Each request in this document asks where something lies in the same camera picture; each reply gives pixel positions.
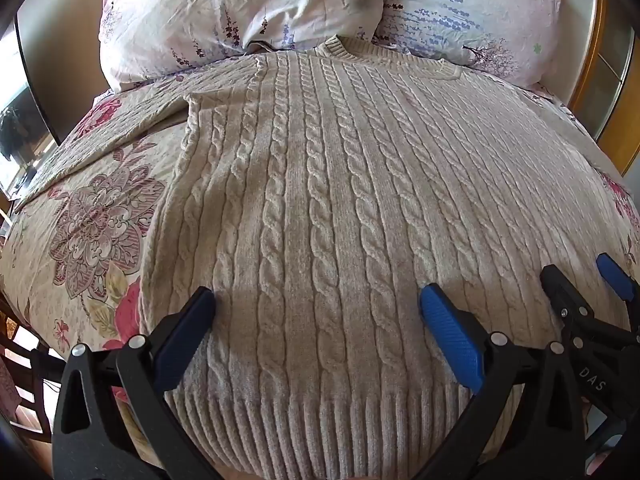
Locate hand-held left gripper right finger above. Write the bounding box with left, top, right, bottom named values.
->
left=415, top=282, right=589, bottom=480

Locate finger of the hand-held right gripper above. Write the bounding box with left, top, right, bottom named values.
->
left=595, top=254, right=640, bottom=303
left=540, top=264, right=640, bottom=356

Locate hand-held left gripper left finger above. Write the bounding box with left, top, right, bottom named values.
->
left=51, top=286, right=217, bottom=480

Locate beige cable-knit sweater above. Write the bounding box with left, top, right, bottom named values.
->
left=20, top=35, right=635, bottom=480

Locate floral bed sheet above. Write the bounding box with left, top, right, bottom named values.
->
left=0, top=72, right=640, bottom=376

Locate dark wooden chair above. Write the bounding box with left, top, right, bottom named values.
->
left=0, top=290, right=68, bottom=436

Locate wooden framed glass cabinet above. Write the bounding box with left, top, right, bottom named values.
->
left=565, top=0, right=640, bottom=176

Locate window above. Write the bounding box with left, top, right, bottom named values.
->
left=0, top=30, right=56, bottom=196

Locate blue lavender print pillow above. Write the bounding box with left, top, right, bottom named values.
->
left=375, top=0, right=567, bottom=86

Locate brown panel with black edge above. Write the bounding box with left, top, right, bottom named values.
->
left=12, top=0, right=118, bottom=143

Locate pink plant print pillow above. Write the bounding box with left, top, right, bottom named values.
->
left=97, top=0, right=386, bottom=93

